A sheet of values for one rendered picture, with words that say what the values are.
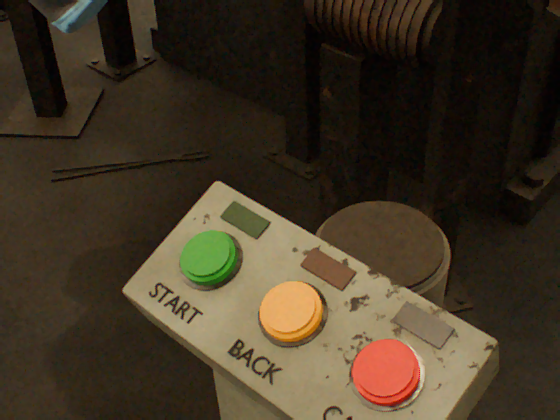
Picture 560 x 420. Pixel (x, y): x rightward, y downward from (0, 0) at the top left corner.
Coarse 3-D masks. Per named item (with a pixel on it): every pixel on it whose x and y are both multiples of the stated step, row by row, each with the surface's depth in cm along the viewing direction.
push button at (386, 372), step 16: (368, 352) 44; (384, 352) 44; (400, 352) 44; (368, 368) 44; (384, 368) 44; (400, 368) 43; (416, 368) 43; (368, 384) 43; (384, 384) 43; (400, 384) 43; (416, 384) 43; (368, 400) 44; (384, 400) 43; (400, 400) 43
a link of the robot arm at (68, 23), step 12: (36, 0) 84; (48, 0) 82; (60, 0) 82; (72, 0) 84; (84, 0) 84; (96, 0) 86; (48, 12) 86; (60, 12) 85; (72, 12) 84; (84, 12) 86; (96, 12) 91; (60, 24) 86; (72, 24) 86; (84, 24) 90
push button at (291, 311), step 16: (288, 288) 48; (304, 288) 48; (272, 304) 48; (288, 304) 47; (304, 304) 47; (320, 304) 47; (272, 320) 47; (288, 320) 47; (304, 320) 47; (320, 320) 47; (272, 336) 47; (288, 336) 47; (304, 336) 47
